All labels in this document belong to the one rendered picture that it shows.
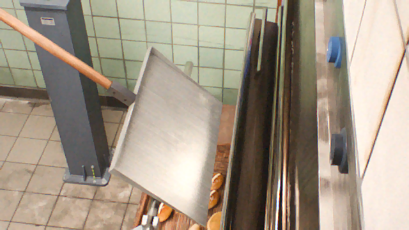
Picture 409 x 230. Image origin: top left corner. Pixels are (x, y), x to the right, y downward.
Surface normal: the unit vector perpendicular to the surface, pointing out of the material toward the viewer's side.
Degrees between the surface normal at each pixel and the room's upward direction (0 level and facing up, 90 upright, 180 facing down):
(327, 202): 0
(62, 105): 90
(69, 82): 90
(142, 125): 41
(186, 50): 90
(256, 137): 10
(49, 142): 0
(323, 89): 0
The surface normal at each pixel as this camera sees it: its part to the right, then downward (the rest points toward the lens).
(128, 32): -0.11, 0.69
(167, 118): 0.67, -0.48
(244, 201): 0.21, -0.69
